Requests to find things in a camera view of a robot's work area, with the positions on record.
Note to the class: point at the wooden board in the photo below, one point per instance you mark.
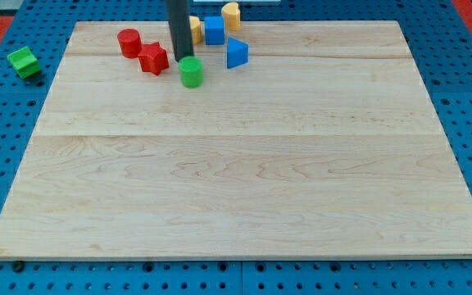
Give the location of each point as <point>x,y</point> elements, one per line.
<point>324,146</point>

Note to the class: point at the green cylinder block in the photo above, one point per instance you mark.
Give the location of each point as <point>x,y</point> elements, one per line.
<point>190,68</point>

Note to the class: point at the green block off board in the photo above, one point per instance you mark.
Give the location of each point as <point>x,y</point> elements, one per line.
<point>24,62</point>

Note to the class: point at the red star block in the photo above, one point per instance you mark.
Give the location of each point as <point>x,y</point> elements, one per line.
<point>153,58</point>

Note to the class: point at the yellow block behind rod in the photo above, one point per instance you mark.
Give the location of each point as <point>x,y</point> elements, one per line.
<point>196,29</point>

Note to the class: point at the blue cube block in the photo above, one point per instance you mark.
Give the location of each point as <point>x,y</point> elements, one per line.
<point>214,27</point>

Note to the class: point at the red cylinder block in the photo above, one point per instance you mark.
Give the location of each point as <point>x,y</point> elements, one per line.
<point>130,42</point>

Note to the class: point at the blue triangle block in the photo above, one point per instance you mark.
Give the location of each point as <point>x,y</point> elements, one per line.
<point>236,53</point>

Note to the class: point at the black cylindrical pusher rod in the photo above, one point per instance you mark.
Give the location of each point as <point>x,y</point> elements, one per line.
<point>180,31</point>

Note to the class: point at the blue pegboard base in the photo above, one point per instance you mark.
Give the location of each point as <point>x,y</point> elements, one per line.
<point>439,40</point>

